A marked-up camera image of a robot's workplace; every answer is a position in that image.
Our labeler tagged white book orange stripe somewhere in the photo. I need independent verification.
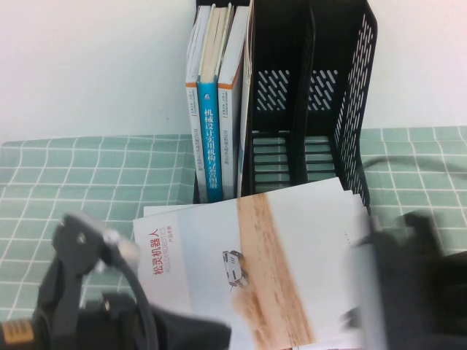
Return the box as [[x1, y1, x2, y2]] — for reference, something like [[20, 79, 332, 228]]
[[217, 6, 250, 201], [185, 5, 212, 203]]

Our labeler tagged grey robot arm cable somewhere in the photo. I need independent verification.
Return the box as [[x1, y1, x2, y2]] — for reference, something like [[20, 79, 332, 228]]
[[109, 251, 161, 350]]

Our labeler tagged thin white brochure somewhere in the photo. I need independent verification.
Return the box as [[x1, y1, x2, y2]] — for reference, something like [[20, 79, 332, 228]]
[[236, 0, 255, 198]]

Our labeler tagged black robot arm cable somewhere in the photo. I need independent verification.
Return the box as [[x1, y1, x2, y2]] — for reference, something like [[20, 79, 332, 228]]
[[359, 155, 467, 178]]

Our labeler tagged black perforated plastic book holder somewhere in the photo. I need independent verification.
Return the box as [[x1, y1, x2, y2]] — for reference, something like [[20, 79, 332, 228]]
[[192, 0, 379, 216]]

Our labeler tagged blue spine book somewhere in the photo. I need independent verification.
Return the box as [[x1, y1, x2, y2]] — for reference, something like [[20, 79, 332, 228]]
[[197, 2, 234, 203]]

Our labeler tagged desert cover robot brochure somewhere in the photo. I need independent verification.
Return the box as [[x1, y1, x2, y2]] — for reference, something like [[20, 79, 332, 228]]
[[132, 177, 377, 350]]

